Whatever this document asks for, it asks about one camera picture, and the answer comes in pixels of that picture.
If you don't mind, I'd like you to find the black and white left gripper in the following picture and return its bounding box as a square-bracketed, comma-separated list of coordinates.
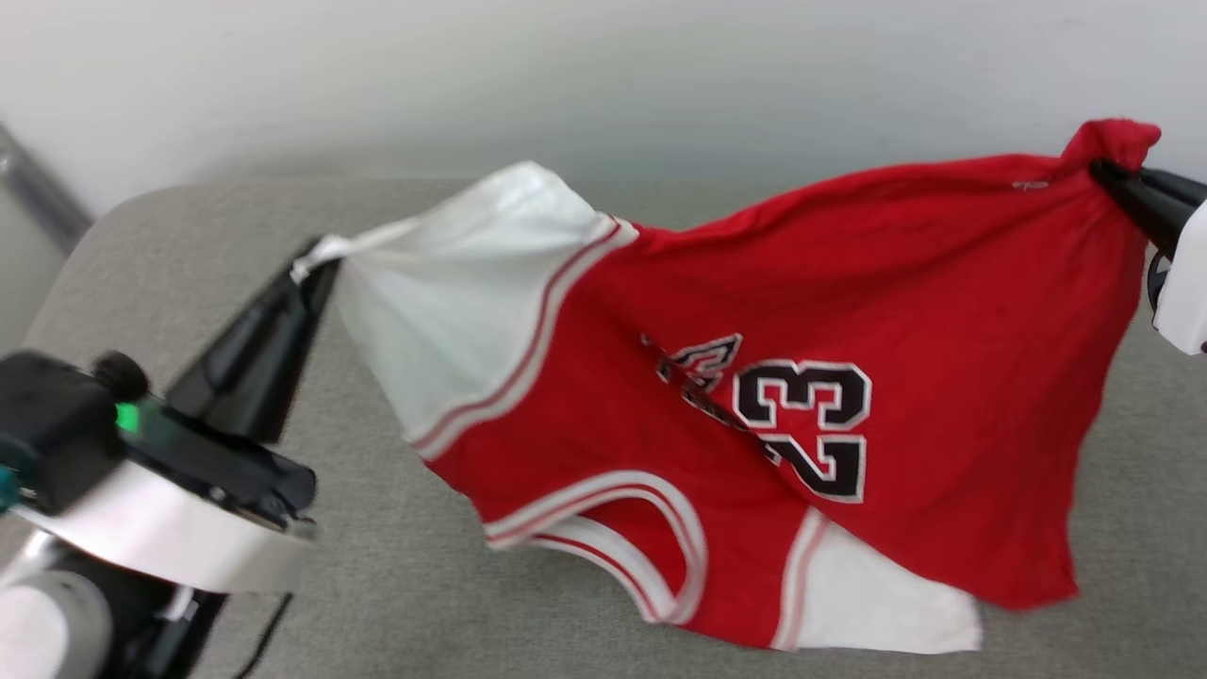
[9, 240, 341, 596]

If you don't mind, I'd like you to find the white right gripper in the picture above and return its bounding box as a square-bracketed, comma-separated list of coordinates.
[1091, 158, 1207, 357]

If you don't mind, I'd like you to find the red basketball jersey number 23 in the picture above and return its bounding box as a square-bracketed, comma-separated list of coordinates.
[290, 118, 1163, 656]

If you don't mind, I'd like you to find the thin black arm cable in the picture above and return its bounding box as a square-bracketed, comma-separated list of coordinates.
[231, 592, 295, 679]

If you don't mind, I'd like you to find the grey metal wall rail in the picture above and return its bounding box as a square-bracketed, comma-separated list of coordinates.
[0, 123, 95, 256]

